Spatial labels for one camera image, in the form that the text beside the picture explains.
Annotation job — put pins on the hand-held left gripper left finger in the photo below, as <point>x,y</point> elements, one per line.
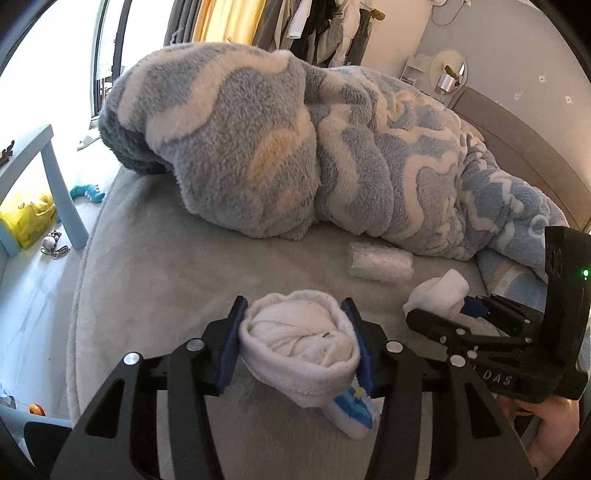
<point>231,350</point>

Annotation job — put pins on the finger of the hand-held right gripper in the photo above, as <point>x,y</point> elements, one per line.
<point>508,316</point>
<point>434,327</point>

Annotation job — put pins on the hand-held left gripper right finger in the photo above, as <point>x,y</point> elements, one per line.
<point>367,355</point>

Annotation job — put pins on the small white sock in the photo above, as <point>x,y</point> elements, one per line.
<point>438,290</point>

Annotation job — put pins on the large white sock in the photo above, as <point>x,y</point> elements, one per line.
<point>295,332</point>

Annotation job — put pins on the person's right forearm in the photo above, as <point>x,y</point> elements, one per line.
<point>554,434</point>

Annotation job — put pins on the tissue pack with blue print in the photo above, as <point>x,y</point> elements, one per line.
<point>355,415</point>

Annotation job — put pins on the bubble wrap roll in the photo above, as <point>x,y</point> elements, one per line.
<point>381,262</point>

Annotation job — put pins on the bed with grey sheet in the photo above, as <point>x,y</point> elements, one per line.
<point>152,277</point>

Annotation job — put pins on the grey padded headboard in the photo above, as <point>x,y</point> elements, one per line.
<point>521,138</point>

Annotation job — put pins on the small orange toy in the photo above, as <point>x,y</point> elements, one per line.
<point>37,410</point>

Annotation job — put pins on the blue plush toy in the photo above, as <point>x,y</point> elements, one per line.
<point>90,193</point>

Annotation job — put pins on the blue patterned fleece blanket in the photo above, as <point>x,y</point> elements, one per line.
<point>277,138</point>

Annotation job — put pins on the light blue table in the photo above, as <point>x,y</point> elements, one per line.
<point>64,203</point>

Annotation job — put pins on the yellow plastic bag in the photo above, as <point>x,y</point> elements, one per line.
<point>27,221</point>

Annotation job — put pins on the round white mirror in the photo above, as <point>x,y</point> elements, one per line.
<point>443,62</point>

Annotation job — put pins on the brown carved wooden stick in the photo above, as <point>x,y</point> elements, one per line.
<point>7,154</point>

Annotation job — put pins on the grey hanging garment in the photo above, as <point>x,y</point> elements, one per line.
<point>362,37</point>

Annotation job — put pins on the light padded vest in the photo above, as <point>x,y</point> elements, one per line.
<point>346,32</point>

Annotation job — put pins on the clothes on hanging rack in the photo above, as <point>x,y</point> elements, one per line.
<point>323,27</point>

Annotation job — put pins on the glass balcony door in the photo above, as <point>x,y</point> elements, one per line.
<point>111,46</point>

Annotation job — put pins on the grey curtain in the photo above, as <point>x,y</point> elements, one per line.
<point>272,23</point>
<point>184,18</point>

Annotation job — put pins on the yellow curtain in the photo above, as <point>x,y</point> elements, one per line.
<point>221,18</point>

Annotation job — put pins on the white jacket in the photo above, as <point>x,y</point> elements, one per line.
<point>298,18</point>

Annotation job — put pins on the white wall shelf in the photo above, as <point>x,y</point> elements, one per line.
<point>415,69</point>

